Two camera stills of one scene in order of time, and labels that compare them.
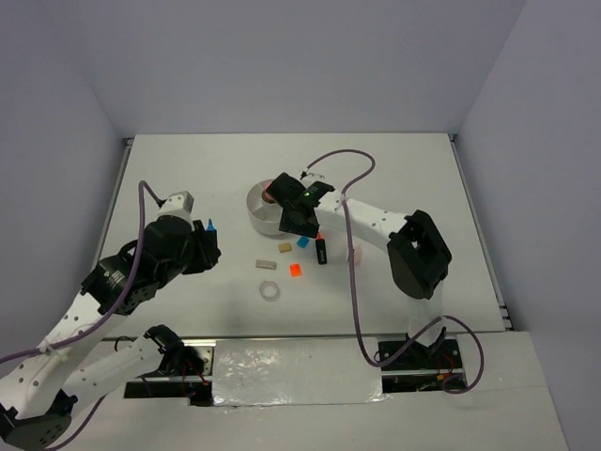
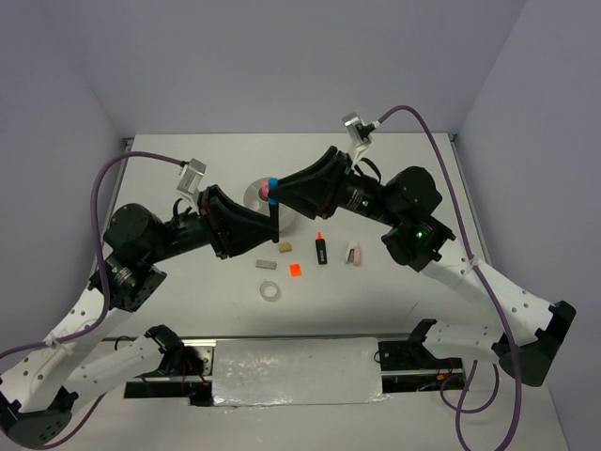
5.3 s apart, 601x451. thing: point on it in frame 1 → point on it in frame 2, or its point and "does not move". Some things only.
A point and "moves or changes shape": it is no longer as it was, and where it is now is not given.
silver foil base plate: (293, 371) does not move
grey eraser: (266, 264) does not move
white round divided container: (264, 216) does not move
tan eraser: (285, 247) does not move
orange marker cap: (295, 271) does not move
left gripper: (206, 257) → (233, 228)
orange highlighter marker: (320, 244) does not move
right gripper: (286, 224) → (332, 169)
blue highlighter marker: (210, 229) moves or changes shape
